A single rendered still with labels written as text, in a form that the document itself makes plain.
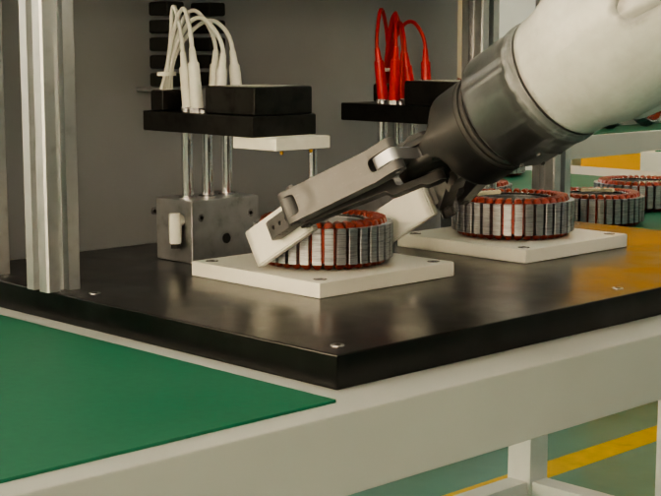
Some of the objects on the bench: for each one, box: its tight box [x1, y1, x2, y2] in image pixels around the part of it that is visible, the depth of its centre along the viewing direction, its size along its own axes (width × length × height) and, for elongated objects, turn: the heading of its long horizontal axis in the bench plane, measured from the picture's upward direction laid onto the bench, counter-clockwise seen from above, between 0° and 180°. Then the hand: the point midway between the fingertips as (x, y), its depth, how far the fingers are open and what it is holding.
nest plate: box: [397, 226, 628, 264], centre depth 132 cm, size 15×15×1 cm
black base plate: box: [0, 215, 661, 390], centre depth 125 cm, size 47×64×2 cm
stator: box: [451, 188, 574, 240], centre depth 132 cm, size 11×11×4 cm
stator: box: [254, 210, 393, 270], centre depth 115 cm, size 11×11×4 cm
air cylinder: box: [156, 191, 259, 264], centre depth 125 cm, size 5×8×6 cm
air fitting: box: [169, 213, 185, 249], centre depth 122 cm, size 1×1×3 cm
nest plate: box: [192, 253, 453, 299], centre depth 115 cm, size 15×15×1 cm
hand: (325, 235), depth 115 cm, fingers open, 13 cm apart
